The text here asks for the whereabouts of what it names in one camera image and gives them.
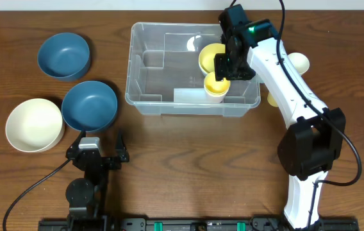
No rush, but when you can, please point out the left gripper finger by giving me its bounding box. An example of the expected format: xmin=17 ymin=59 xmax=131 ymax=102
xmin=115 ymin=130 xmax=128 ymax=157
xmin=71 ymin=130 xmax=86 ymax=151

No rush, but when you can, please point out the yellow small bowl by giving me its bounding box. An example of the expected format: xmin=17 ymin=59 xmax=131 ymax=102
xmin=198 ymin=43 xmax=225 ymax=76

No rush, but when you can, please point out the yellow cup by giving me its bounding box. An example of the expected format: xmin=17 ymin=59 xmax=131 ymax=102
xmin=204 ymin=72 xmax=231 ymax=96
xmin=267 ymin=92 xmax=278 ymax=108

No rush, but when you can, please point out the cream cup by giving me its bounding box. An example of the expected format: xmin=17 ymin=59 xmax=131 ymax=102
xmin=288 ymin=53 xmax=310 ymax=76

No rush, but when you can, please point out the pink cup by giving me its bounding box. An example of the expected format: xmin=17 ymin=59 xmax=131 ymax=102
xmin=205 ymin=91 xmax=227 ymax=103

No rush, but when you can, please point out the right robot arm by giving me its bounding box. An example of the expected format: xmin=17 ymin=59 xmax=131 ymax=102
xmin=215 ymin=17 xmax=346 ymax=230

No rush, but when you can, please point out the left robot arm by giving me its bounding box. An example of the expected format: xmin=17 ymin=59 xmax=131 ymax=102
xmin=65 ymin=131 xmax=129 ymax=231

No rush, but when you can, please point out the clear plastic storage container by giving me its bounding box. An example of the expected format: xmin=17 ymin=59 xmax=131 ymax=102
xmin=125 ymin=22 xmax=261 ymax=117

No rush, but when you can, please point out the near dark blue bowl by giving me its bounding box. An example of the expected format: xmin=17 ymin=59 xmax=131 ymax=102
xmin=62 ymin=81 xmax=118 ymax=132

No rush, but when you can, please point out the dark blue bowl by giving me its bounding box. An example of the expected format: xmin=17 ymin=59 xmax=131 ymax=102
xmin=37 ymin=32 xmax=91 ymax=81
xmin=62 ymin=81 xmax=118 ymax=132

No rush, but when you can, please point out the large cream bowl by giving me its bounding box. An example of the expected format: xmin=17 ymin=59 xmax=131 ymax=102
xmin=5 ymin=98 xmax=65 ymax=153

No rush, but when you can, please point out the far dark blue bowl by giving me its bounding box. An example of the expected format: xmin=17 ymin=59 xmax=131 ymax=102
xmin=37 ymin=32 xmax=91 ymax=81

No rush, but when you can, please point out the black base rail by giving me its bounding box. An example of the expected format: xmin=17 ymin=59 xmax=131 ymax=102
xmin=37 ymin=217 xmax=360 ymax=231

